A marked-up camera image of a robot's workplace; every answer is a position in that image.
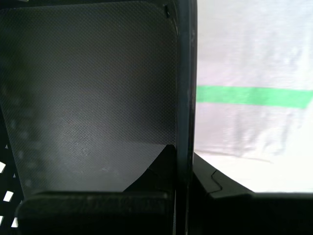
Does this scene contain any black perforated plastic basket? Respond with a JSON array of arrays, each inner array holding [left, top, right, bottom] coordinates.
[[0, 0, 198, 235]]

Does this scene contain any long green tape strip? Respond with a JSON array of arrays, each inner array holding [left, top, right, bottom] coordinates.
[[197, 85, 313, 109]]

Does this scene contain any white table cover sheet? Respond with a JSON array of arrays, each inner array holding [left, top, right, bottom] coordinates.
[[194, 0, 313, 194]]

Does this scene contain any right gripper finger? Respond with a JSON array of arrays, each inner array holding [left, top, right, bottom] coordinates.
[[15, 144, 176, 235], [188, 151, 313, 235]]

